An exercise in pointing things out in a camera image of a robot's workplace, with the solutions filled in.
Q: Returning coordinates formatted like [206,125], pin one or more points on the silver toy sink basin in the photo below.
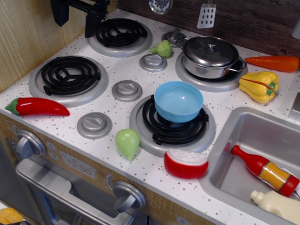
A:
[228,178]

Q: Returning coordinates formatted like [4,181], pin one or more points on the front left black burner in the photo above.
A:
[69,80]

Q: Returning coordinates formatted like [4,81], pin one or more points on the silver oven dial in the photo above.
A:
[127,197]
[29,145]

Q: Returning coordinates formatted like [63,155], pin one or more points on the yellow object bottom left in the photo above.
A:
[9,216]

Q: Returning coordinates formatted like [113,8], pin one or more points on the red toy ketchup bottle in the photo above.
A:
[280,180]

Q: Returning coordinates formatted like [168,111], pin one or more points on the silver stove knob upper middle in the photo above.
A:
[153,63]

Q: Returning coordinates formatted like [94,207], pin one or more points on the back left black burner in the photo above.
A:
[121,37]

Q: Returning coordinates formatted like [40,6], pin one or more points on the right silver oven dial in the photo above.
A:
[127,197]

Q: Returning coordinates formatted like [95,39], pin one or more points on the oven clock display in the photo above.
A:
[79,165]

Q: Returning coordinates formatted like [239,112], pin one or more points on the green toy pear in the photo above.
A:
[127,142]

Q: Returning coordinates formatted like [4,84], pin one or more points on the silver stove knob centre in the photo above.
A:
[127,91]

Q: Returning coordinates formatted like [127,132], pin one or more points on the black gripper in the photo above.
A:
[95,9]

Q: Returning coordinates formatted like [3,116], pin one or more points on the silver oven door handle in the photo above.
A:
[56,199]

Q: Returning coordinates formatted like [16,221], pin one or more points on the silver stove knob back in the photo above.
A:
[176,38]

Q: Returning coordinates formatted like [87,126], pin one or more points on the cream toy bottle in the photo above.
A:
[273,202]

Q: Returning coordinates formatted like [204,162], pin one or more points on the yellow toy bell pepper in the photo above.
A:
[260,86]

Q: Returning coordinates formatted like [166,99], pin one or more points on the hanging silver skimmer ladle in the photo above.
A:
[161,7]

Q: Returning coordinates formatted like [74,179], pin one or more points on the light blue plastic bowl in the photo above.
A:
[177,101]

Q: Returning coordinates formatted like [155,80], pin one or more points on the black burner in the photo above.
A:
[157,135]
[69,80]
[121,37]

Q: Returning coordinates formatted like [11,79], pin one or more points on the red toy chili pepper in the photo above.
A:
[36,106]

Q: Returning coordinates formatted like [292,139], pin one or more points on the silver stove knob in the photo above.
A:
[94,125]
[153,63]
[127,91]
[176,38]

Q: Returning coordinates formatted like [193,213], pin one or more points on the silver stove knob front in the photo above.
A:
[94,125]

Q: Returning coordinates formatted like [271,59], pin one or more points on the green toy broccoli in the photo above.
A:
[164,49]

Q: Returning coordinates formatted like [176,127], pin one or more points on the front right black burner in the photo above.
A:
[157,135]

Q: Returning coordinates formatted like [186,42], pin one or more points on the steel pot with lid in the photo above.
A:
[210,57]

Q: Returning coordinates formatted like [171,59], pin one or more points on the orange toy carrot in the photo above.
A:
[278,63]

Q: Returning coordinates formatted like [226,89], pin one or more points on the red bowl of rice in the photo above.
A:
[185,164]

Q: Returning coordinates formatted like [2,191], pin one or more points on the left silver oven dial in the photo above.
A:
[29,145]

